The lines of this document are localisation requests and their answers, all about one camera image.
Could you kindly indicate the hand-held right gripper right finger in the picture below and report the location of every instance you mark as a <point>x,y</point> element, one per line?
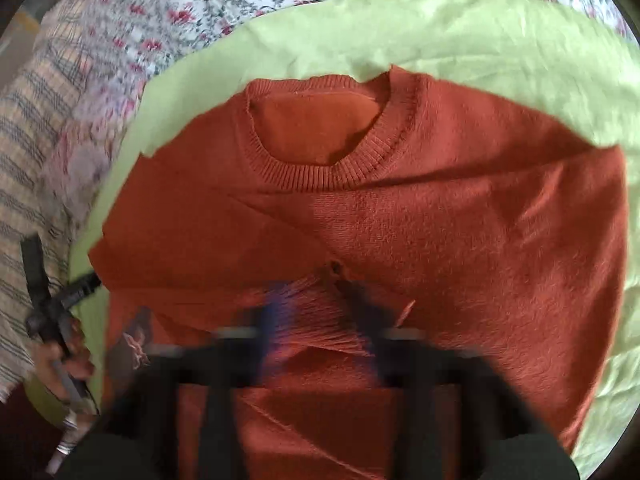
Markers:
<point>361,320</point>

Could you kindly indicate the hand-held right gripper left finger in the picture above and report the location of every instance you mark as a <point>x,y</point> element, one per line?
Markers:
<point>267,325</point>

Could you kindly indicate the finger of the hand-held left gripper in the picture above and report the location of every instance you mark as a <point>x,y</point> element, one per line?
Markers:
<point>32,270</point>
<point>82,287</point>

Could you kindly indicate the orange knit sweater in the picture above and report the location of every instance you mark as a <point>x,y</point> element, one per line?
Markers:
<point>450,235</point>

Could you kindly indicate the person's left hand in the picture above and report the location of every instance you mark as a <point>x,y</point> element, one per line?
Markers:
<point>75,360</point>

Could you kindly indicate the pink floral pillow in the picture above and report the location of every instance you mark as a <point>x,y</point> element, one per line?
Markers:
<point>85,165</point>

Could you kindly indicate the plaid blanket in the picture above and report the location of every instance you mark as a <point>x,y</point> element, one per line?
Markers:
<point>30,135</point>

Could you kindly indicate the light green bed sheet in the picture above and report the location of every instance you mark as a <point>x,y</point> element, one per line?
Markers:
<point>450,35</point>

